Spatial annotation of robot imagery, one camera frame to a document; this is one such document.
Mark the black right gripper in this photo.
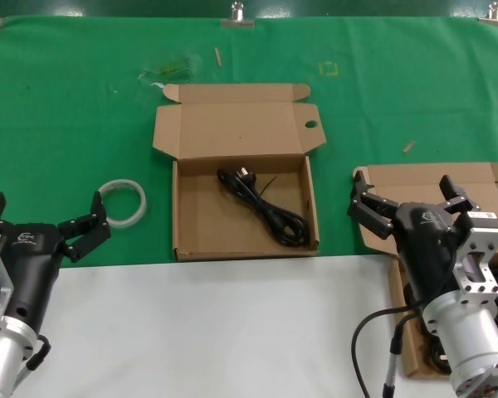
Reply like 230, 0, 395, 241
347, 169, 483, 304

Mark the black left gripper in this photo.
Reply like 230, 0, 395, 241
0, 190, 112, 333

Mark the cardboard box with round hole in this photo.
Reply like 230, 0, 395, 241
152, 82, 327, 262

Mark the green table cloth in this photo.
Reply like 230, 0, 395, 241
0, 15, 498, 271

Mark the clear tape roll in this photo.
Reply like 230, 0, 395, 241
98, 178, 148, 230

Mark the cardboard box holding cords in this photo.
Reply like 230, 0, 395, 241
351, 162, 498, 378

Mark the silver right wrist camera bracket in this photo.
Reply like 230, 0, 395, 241
455, 210, 498, 297

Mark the black left arm cable plug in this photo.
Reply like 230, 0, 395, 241
26, 334, 52, 372

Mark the thin black camera cable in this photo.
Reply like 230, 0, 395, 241
352, 304, 425, 398

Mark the black cable with metal plug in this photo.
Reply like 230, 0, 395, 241
382, 311, 424, 398

